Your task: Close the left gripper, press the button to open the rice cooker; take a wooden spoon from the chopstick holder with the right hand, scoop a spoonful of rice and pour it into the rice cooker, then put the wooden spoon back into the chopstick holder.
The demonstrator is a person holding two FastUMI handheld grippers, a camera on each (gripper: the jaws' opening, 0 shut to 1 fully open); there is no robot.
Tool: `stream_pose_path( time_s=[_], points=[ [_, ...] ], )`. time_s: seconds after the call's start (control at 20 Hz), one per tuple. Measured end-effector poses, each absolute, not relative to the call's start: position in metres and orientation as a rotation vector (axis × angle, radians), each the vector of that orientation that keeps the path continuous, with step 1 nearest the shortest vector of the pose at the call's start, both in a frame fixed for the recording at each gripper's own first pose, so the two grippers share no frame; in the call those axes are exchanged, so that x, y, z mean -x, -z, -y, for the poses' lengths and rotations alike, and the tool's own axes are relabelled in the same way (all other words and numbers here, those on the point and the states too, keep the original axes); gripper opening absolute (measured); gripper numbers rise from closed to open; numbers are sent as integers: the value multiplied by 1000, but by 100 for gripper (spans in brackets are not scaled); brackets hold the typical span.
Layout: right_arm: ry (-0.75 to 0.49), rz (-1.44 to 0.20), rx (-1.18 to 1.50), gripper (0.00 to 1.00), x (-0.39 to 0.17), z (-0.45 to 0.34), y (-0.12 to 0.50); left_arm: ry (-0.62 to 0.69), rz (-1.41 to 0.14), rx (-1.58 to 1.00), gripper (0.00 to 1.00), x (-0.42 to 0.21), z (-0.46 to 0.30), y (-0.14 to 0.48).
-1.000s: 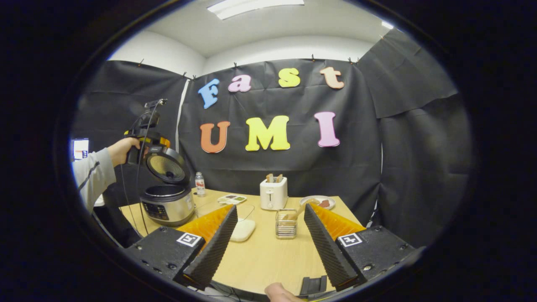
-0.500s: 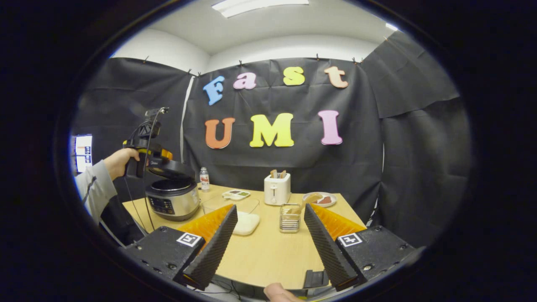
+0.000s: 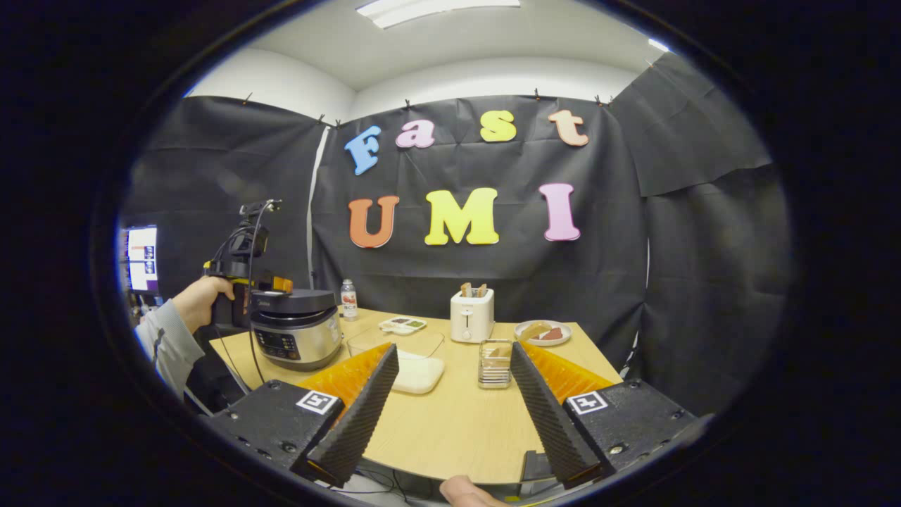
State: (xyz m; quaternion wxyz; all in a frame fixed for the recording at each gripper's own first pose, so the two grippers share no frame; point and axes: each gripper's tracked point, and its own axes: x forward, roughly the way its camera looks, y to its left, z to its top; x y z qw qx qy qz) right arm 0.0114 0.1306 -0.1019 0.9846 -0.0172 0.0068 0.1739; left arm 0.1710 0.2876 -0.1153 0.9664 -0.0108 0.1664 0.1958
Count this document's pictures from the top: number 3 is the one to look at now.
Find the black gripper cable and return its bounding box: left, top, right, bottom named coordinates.
left=245, top=201, right=272, bottom=387

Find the white plate with red food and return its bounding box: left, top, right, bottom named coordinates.
left=514, top=320, right=572, bottom=347

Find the computer monitor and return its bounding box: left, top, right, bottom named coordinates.
left=125, top=225, right=160, bottom=294

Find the ceiling light panel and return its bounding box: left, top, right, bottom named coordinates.
left=355, top=0, right=522, bottom=29

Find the clear chopstick holder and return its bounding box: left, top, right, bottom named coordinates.
left=478, top=339, right=513, bottom=390

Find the dark grey rice cooker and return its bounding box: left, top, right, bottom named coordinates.
left=250, top=289, right=344, bottom=372

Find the white toaster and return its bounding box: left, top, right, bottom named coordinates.
left=450, top=287, right=495, bottom=344

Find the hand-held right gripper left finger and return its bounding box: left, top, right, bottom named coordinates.
left=208, top=343, right=401, bottom=488

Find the black backdrop cloth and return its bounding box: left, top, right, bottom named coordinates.
left=120, top=53, right=793, bottom=416

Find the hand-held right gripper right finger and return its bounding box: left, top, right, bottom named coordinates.
left=510, top=342, right=705, bottom=490

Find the white divided dish of beans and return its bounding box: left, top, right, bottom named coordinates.
left=378, top=317, right=427, bottom=336

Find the clear container of rice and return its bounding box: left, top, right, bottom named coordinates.
left=348, top=327, right=446, bottom=395

